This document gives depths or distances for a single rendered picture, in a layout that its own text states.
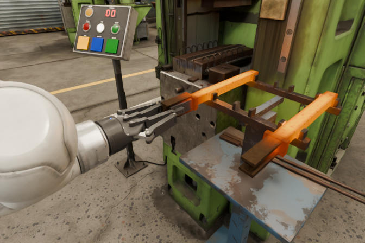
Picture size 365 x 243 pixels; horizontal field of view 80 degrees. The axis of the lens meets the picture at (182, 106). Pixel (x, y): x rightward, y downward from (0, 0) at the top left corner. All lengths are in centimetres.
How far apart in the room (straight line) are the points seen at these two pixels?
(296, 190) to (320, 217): 103
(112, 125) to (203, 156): 43
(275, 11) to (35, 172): 85
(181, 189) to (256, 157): 113
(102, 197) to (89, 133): 134
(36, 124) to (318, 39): 83
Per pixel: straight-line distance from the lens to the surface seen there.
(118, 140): 44
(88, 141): 42
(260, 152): 41
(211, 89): 62
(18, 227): 182
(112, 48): 128
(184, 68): 107
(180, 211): 158
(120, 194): 172
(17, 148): 22
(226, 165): 78
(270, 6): 92
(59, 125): 23
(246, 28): 139
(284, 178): 79
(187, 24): 124
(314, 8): 89
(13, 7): 873
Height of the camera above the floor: 128
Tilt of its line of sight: 28 degrees down
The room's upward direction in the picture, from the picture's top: straight up
